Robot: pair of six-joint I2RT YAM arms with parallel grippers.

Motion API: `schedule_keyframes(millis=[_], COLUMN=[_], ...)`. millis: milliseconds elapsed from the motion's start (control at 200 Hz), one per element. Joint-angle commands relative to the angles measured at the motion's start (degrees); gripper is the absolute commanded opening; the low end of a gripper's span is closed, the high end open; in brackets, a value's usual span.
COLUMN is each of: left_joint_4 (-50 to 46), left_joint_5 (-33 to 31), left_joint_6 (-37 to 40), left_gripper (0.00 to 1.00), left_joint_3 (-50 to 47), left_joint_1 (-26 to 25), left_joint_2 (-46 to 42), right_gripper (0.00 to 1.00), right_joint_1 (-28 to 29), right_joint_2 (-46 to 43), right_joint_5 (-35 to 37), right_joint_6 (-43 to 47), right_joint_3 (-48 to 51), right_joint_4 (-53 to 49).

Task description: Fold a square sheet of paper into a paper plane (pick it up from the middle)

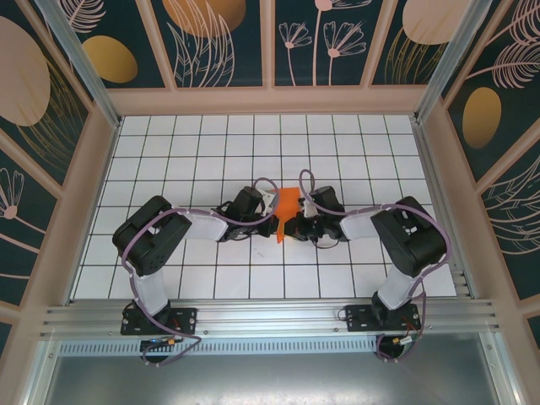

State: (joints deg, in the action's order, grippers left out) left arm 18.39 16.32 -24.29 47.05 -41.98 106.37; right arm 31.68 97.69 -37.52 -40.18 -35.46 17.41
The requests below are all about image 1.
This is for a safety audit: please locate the perforated metal cable tray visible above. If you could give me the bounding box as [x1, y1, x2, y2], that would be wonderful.
[57, 340, 383, 359]

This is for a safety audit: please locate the long aluminium mounting rail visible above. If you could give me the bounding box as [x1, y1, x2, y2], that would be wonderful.
[40, 298, 503, 338]

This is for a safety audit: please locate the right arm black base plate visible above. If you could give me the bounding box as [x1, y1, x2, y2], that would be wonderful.
[344, 304, 421, 334]

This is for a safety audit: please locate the orange cloth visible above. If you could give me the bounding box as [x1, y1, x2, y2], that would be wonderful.
[273, 185, 303, 245]

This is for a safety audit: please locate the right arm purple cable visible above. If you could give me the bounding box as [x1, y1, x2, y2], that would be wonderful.
[298, 169, 455, 364]

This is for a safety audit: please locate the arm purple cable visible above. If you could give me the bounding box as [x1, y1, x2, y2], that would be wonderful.
[121, 175, 279, 368]
[298, 169, 455, 364]

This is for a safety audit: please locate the aluminium frame post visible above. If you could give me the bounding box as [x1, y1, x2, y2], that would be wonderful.
[35, 0, 123, 127]
[413, 0, 493, 123]

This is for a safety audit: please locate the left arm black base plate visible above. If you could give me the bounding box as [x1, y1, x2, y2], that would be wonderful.
[121, 304, 198, 337]

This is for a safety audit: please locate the aluminium side rail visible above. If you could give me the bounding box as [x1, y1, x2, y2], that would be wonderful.
[411, 117, 480, 301]

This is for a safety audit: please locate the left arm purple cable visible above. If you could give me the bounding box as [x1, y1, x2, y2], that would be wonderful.
[121, 175, 279, 368]

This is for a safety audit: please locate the grey metal sheet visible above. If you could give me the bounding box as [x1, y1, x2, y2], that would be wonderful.
[24, 339, 518, 405]

